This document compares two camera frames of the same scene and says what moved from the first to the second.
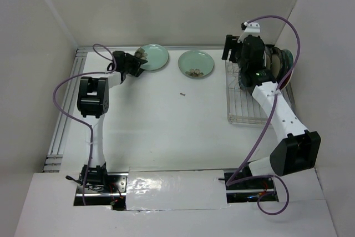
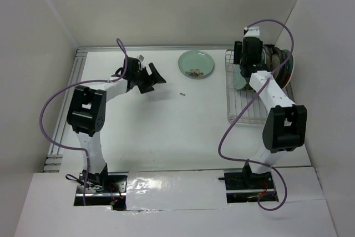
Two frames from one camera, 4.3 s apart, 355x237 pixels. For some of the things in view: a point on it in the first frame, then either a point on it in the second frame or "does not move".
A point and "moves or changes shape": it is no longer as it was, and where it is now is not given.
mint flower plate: x=196 y=64 does not move
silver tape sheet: x=151 y=188 does not move
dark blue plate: x=242 y=80 moves or changes shape
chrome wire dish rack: x=242 y=107 does not move
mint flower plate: x=157 y=56 to x=239 y=81
